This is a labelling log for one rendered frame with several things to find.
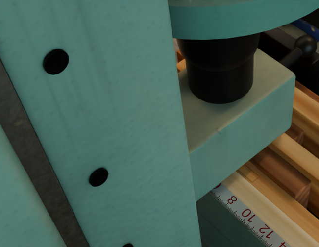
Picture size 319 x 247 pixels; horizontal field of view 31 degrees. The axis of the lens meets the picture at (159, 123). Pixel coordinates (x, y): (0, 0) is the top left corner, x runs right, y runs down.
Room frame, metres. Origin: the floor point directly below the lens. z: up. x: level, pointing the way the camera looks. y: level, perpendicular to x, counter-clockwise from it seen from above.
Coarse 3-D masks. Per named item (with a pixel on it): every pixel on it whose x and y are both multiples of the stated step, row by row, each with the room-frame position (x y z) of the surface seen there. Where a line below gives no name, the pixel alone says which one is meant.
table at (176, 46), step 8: (176, 40) 0.50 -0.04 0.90; (176, 48) 0.49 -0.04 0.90; (176, 56) 0.48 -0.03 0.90; (200, 216) 0.27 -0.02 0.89; (200, 224) 0.27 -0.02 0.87; (208, 224) 0.26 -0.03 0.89; (200, 232) 0.27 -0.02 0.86; (208, 232) 0.26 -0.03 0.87; (216, 232) 0.25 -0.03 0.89; (208, 240) 0.26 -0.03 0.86; (216, 240) 0.25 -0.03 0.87; (224, 240) 0.24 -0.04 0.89
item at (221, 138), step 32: (256, 64) 0.32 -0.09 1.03; (192, 96) 0.30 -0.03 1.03; (256, 96) 0.28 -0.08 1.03; (288, 96) 0.29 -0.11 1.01; (192, 128) 0.26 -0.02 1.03; (224, 128) 0.26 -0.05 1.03; (256, 128) 0.28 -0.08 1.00; (288, 128) 0.30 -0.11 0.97; (192, 160) 0.24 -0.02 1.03; (224, 160) 0.26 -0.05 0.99
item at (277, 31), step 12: (264, 36) 0.39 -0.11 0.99; (276, 36) 0.38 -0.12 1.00; (288, 36) 0.38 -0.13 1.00; (312, 36) 0.41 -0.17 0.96; (264, 48) 0.39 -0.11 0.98; (276, 48) 0.38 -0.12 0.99; (288, 48) 0.37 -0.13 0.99; (276, 60) 0.38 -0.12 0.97; (300, 60) 0.35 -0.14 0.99; (312, 60) 0.34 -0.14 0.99; (300, 72) 0.35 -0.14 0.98; (312, 72) 0.34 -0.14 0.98; (312, 84) 0.34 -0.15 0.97
